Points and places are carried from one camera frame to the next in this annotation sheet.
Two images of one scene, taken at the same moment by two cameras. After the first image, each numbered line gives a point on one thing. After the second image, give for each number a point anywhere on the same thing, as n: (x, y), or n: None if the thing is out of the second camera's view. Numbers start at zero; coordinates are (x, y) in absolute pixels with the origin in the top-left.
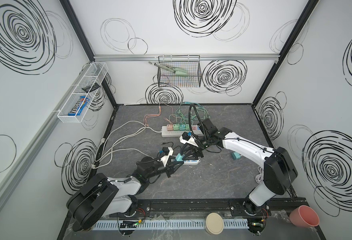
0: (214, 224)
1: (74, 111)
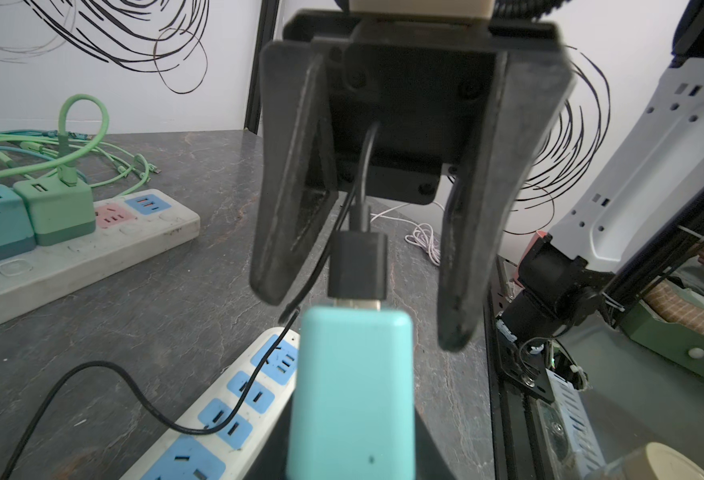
0: (660, 461)
1: None
